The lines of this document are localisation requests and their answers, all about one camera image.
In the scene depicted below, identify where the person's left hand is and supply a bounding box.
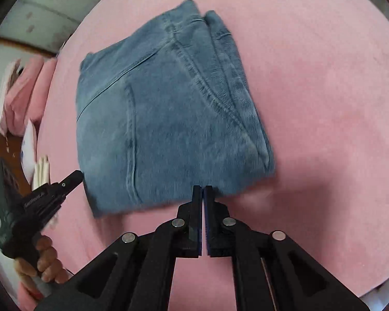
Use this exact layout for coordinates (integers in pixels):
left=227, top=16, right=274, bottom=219
left=13, top=235, right=69, bottom=284

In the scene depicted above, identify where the white pillow with blue print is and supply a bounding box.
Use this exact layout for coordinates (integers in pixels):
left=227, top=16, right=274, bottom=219
left=21, top=119, right=38, bottom=182

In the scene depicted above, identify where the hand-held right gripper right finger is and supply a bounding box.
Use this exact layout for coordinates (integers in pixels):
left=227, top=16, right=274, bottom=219
left=203, top=185, right=372, bottom=311

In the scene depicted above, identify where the cream folded cloth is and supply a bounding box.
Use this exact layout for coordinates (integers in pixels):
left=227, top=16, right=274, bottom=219
left=32, top=155, right=51, bottom=192

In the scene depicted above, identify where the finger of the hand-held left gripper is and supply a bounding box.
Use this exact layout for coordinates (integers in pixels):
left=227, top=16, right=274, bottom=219
left=59, top=170, right=85, bottom=198

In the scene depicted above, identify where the pink folded blanket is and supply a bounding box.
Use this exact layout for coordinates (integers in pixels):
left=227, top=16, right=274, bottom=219
left=6, top=56, right=43, bottom=137

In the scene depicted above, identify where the wooden bed headboard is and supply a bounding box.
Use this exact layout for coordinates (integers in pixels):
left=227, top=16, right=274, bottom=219
left=0, top=132, right=33, bottom=196

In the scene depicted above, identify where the white lace pillow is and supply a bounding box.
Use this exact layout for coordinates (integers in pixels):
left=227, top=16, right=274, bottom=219
left=0, top=60, right=20, bottom=137

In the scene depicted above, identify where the blue denim jacket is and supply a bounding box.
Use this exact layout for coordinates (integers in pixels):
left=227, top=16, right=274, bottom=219
left=75, top=0, right=277, bottom=218

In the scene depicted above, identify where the pink bed sheet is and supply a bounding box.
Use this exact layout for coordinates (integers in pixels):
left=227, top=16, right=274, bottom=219
left=16, top=0, right=389, bottom=311

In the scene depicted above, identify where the pink pillow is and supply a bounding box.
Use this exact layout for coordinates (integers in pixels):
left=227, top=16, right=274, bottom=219
left=32, top=59, right=58, bottom=124

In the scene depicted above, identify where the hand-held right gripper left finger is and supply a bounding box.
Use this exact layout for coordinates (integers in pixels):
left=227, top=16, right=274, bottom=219
left=34, top=185, right=203, bottom=311

